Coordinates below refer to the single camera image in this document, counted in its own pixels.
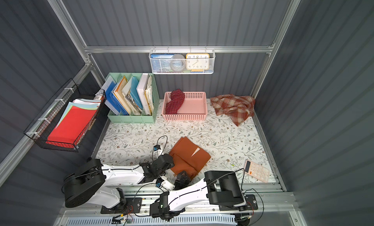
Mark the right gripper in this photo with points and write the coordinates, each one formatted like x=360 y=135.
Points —
x=182 y=179

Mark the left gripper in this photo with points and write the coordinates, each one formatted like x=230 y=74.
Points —
x=165 y=161

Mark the rust brown skirt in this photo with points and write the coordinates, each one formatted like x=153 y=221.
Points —
x=188 y=157

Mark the pink plastic basket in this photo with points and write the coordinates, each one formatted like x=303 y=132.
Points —
x=194 y=107

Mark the red polka dot skirt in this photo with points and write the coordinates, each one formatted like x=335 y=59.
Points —
x=177 y=98

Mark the red plaid skirt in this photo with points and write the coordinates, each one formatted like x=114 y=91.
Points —
x=238 y=108

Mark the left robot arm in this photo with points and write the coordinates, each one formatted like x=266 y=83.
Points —
x=94 y=182

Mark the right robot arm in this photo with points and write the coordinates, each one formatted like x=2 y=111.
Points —
x=218 y=187

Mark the grey tape roll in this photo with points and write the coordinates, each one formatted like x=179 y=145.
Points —
x=177 y=63

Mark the floral table mat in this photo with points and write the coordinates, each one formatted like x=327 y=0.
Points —
x=228 y=145

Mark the green file organizer box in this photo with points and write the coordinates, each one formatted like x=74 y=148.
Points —
x=131 y=119

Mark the white calculator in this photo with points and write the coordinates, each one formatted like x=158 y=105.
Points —
x=256 y=171

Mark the red paper stack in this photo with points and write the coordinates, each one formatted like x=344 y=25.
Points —
x=72 y=125

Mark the white binder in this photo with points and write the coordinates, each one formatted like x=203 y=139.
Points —
x=141 y=90

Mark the blue folder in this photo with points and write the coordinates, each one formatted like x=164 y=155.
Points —
x=111 y=100

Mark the blue box in basket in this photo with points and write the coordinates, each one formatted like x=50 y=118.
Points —
x=160 y=62

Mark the yellow alarm clock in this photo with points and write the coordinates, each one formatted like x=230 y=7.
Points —
x=197 y=62

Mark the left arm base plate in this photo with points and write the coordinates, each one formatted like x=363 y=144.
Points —
x=131 y=205

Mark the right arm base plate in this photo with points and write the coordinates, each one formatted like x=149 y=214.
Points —
x=251 y=204

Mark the black wire wall basket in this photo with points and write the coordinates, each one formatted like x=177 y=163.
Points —
x=70 y=95

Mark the white wire wall basket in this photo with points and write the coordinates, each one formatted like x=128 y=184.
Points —
x=184 y=52

